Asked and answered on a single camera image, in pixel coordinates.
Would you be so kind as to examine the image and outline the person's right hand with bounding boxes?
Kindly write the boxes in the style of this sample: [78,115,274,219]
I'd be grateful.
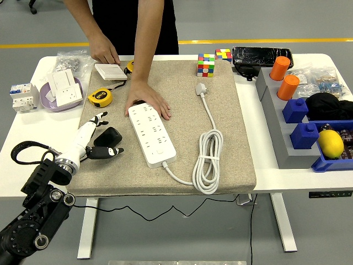
[88,34,121,66]

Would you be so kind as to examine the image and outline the black hanging cable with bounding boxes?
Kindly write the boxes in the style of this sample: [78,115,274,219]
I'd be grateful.
[249,193,259,265]

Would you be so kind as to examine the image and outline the black plug adapter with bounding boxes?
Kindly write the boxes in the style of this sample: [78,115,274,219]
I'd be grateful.
[93,126,123,149]

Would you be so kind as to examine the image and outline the black plastic tray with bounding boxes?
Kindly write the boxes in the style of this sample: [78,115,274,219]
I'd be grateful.
[231,46,293,68]

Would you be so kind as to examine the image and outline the stickerless puzzle cube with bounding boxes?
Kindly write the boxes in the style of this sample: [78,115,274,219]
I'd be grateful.
[215,49,232,63]

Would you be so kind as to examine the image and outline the white switch box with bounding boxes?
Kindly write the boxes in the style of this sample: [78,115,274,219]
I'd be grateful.
[46,68,78,96]

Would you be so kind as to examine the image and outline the grey stepped block stand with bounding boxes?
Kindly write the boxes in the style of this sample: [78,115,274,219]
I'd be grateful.
[255,67,322,169]

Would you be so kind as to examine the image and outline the white wall switch panel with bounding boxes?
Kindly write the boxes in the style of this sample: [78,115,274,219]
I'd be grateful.
[94,63,129,81]

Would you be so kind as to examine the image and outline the white wall socket panel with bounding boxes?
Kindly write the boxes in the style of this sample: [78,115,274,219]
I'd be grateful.
[54,84,83,108]

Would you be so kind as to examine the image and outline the clear bag metal parts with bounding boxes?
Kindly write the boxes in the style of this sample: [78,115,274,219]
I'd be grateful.
[55,49,96,81]

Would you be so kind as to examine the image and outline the small yellow tape measure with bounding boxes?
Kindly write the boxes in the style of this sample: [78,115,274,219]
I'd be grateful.
[123,59,135,75]

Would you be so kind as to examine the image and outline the thin black adapter cord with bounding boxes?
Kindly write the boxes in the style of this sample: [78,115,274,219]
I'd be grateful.
[72,194,240,221]

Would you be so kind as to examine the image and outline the purple plate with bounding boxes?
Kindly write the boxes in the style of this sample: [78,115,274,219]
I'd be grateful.
[39,76,84,113]

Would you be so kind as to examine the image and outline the white circuit breaker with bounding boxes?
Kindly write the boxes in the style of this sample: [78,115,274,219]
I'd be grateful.
[9,82,40,113]

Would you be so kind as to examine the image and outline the person's left hand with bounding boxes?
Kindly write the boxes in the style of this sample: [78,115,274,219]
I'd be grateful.
[124,79,172,121]

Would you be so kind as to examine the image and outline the yellow lemon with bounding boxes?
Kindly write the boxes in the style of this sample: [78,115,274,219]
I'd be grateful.
[317,129,345,160]

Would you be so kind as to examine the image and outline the dark brown packets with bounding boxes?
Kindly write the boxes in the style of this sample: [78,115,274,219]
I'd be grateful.
[339,128,353,161]

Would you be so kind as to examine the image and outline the white power strip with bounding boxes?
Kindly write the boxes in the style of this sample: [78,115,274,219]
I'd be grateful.
[128,102,177,168]

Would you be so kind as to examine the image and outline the clear bag blue components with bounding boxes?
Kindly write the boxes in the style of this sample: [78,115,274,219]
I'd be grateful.
[306,62,353,100]

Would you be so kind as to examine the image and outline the white table leg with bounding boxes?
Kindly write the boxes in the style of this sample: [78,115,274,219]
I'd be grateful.
[270,193,298,252]
[77,197,99,259]

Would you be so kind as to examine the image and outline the black cloth bundle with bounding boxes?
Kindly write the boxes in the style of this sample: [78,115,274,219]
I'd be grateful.
[304,92,353,122]

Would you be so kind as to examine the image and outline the blue plastic bin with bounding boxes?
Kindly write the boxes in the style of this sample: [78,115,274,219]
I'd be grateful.
[311,119,353,173]

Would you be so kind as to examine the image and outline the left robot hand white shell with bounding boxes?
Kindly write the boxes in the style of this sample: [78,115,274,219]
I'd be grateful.
[59,111,125,168]

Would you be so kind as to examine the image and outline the white power strip cord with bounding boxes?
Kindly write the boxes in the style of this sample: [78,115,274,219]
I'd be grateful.
[161,82,224,195]

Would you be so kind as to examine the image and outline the orange cylinder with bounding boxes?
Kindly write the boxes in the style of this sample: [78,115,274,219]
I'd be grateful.
[269,56,291,82]
[276,75,301,101]

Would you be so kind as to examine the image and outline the grey-brown mat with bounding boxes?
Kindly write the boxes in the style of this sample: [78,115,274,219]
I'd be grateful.
[66,59,257,197]

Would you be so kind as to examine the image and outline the blue block with knob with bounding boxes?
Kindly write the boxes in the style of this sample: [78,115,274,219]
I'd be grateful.
[289,123,320,150]
[282,98,309,124]

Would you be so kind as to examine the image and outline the large yellow tape measure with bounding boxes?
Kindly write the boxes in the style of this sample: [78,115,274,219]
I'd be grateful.
[87,81,127,108]

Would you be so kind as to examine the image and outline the black table control panel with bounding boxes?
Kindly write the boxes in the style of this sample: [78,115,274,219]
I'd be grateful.
[308,190,353,199]

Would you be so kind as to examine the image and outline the clear bag white parts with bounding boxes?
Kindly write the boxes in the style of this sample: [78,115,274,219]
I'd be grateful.
[289,67,320,99]

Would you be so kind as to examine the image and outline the person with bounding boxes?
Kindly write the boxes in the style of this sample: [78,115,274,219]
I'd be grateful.
[92,0,179,56]

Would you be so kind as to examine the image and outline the silver under-table bracket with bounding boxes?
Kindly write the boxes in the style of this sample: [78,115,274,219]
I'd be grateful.
[236,193,258,206]

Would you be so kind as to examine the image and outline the white-edged puzzle cube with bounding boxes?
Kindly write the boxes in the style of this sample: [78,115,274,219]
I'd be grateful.
[196,53,216,78]

